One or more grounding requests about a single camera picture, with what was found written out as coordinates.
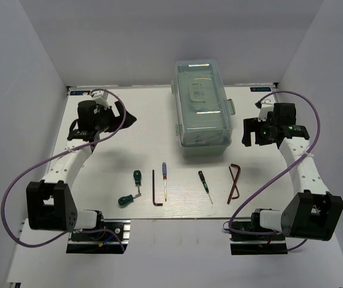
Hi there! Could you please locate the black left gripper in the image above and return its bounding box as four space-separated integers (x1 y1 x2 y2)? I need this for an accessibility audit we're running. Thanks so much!
94 100 137 133

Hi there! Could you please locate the green transparent plastic toolbox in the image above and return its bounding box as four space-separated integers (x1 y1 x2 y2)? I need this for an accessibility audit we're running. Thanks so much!
171 59 235 158

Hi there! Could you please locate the green stubby screwdriver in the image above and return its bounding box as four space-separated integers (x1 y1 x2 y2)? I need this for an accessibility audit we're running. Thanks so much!
133 170 142 194
118 193 142 208

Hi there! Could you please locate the red hex key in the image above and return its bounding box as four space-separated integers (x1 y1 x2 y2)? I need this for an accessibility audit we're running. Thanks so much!
226 163 241 205
228 166 240 201

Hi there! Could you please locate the black green precision screwdriver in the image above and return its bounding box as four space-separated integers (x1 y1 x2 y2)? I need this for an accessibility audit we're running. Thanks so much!
198 170 213 204

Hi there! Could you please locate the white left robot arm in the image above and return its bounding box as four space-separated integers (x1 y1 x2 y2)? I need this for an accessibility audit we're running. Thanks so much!
26 100 136 239

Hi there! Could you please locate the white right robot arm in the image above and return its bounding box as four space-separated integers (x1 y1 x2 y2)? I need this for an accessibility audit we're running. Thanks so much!
242 100 343 241

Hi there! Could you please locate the right blue table label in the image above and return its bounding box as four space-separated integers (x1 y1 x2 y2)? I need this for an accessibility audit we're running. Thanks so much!
250 86 272 92

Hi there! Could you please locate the blue table label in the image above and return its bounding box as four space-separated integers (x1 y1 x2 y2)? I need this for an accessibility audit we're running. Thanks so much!
69 90 90 96
250 86 272 92

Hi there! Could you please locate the left blue table label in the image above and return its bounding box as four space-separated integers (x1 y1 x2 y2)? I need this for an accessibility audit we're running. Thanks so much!
69 90 90 96

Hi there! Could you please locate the dark L-shaped hex key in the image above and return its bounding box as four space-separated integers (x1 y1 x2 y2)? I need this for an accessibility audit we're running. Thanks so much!
152 169 163 207

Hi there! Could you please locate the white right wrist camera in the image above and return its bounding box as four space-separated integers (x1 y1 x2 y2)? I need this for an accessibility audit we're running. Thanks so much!
255 98 275 122

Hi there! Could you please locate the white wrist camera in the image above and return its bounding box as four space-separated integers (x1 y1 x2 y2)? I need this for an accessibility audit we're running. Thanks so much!
255 98 275 122
90 90 109 109

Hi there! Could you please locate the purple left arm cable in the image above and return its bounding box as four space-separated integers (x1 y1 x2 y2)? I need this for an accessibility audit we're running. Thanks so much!
1 88 127 253

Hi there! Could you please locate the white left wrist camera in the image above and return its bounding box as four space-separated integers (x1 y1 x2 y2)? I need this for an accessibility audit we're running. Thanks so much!
90 90 109 109

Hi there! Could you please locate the blue handled screwdriver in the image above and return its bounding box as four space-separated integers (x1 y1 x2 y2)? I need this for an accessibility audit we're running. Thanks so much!
162 162 167 202

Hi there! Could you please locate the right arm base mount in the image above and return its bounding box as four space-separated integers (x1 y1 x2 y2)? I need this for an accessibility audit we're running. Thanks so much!
223 209 288 256

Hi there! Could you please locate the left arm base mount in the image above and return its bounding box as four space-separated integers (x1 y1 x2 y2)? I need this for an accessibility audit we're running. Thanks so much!
66 220 131 254

